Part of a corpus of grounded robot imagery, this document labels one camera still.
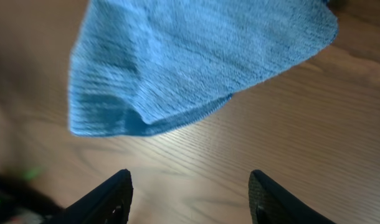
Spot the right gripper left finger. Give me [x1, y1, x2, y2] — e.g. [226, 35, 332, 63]
[49, 169, 133, 224]

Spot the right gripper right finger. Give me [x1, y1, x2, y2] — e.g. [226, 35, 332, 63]
[248, 170, 335, 224]

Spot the blue microfiber cloth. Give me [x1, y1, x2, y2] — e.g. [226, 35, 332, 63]
[69, 0, 338, 137]

